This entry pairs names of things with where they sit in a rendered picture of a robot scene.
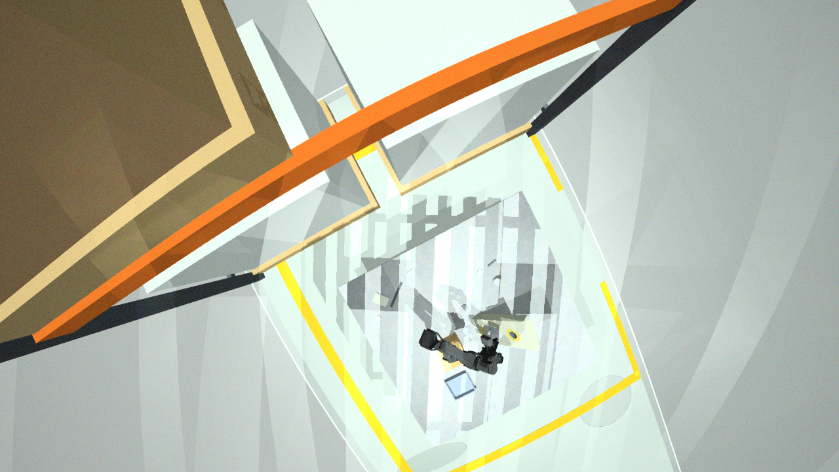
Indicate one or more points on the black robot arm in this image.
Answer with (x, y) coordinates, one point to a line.
(451, 353)

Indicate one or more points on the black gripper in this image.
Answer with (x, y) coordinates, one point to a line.
(490, 344)

